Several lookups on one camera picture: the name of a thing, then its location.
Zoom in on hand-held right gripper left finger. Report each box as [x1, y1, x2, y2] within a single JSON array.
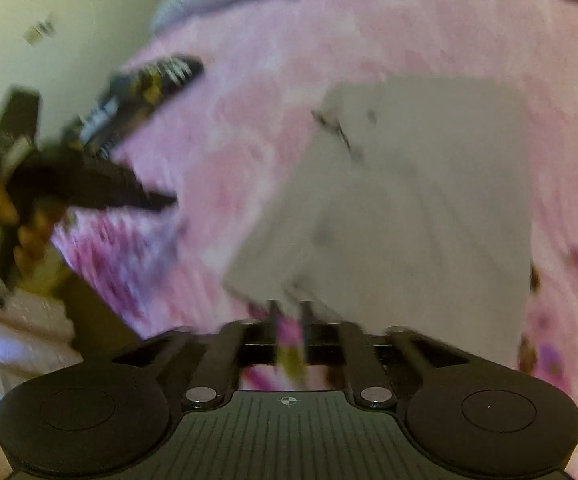
[[114, 301, 284, 408]]

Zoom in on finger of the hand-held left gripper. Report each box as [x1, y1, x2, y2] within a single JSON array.
[[34, 150, 177, 211]]

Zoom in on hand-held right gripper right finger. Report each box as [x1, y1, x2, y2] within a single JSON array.
[[301, 302, 470, 407]]

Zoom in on dark striped garment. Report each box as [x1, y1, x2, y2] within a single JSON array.
[[64, 55, 205, 156]]

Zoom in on grey garment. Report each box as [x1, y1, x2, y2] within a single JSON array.
[[221, 80, 532, 376]]

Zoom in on pink floral bed blanket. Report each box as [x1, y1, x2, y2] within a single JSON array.
[[51, 0, 578, 480]]

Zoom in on beige wall switch panel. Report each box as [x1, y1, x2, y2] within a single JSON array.
[[24, 20, 57, 43]]

